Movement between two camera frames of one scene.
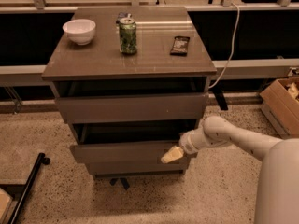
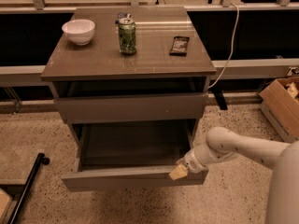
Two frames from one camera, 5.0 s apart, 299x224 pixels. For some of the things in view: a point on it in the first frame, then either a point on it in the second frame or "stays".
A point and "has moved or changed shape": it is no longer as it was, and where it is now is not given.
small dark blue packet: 121,15 stays
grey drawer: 131,143 has moved or changed shape
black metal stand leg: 41,160 stays
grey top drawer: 135,108 stays
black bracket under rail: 220,96 stays
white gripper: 187,145 -> 191,162
